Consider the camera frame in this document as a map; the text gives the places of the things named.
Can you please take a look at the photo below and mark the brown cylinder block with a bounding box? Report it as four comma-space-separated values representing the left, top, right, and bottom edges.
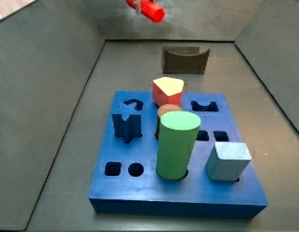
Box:
157, 104, 182, 117

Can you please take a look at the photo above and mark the green cylinder block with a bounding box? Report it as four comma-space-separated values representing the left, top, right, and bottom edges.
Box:
156, 111, 201, 180

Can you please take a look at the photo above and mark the dark blue star block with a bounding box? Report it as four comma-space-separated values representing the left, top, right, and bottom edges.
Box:
111, 113, 142, 143

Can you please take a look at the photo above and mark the light blue rectangular block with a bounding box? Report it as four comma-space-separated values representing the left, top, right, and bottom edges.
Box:
205, 141, 252, 182

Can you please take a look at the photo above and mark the red hexagon prism block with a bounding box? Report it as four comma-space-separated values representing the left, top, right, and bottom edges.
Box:
125, 0, 165, 23

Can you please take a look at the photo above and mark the blue foam shape board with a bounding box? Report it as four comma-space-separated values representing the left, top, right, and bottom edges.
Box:
87, 92, 266, 218

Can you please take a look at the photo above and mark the salmon pentagon prism block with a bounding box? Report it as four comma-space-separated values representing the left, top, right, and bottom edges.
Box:
152, 77, 184, 106

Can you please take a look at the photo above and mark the black curved foam holder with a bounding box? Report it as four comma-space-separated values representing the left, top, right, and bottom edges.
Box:
162, 46, 210, 74

